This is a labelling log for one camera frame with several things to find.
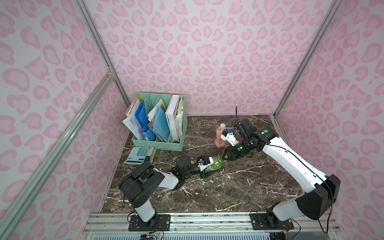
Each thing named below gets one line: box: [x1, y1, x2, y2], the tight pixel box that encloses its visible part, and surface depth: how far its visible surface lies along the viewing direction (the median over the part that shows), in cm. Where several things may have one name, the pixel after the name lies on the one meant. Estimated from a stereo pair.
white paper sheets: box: [122, 97, 145, 140], surface depth 92 cm
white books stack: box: [165, 95, 184, 143], surface depth 92 cm
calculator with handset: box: [124, 147, 156, 165], surface depth 97 cm
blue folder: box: [134, 100, 157, 142], surface depth 95 cm
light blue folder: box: [153, 105, 171, 141], surface depth 90 cm
